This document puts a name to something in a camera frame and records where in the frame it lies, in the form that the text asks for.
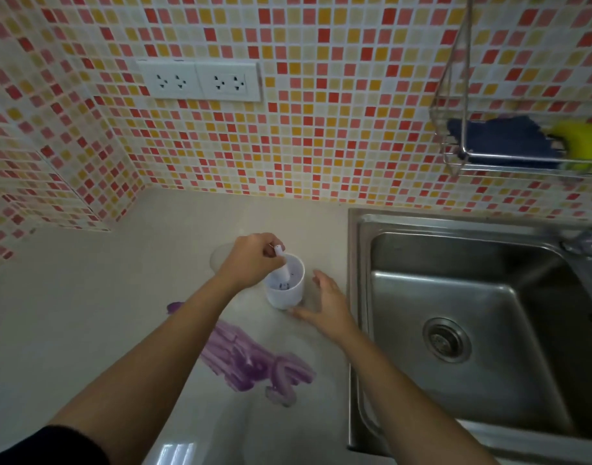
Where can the round steel drain strainer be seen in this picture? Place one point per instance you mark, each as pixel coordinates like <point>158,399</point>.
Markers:
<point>446,339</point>

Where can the dark blue cloth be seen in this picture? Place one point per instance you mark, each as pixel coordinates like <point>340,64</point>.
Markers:
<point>504,137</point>

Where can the person's right hand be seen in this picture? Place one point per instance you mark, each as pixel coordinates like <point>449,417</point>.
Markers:
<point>332,309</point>

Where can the purple smear stain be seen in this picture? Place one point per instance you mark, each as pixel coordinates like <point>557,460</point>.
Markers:
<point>238,363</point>

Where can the person's right forearm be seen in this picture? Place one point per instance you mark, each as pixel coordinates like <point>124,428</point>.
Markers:
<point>412,406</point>

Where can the person's left forearm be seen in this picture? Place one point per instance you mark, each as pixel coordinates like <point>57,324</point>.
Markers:
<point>145,372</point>

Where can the stainless steel double sink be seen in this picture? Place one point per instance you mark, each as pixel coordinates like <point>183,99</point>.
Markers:
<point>470,295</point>

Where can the white cylindrical humidifier body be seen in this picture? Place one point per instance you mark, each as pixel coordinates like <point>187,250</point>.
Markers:
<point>293,295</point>

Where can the black shirt sleeve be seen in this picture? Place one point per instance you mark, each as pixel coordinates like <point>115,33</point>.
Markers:
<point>49,447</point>

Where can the chrome faucet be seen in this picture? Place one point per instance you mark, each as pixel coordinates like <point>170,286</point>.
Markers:
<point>584,244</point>

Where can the person's left hand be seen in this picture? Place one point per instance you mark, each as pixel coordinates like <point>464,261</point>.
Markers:
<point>250,259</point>

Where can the clear plastic water tank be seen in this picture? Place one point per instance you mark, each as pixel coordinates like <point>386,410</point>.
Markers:
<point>221,259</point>

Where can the yellow sponge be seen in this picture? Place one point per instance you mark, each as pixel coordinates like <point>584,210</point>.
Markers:
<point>584,140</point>

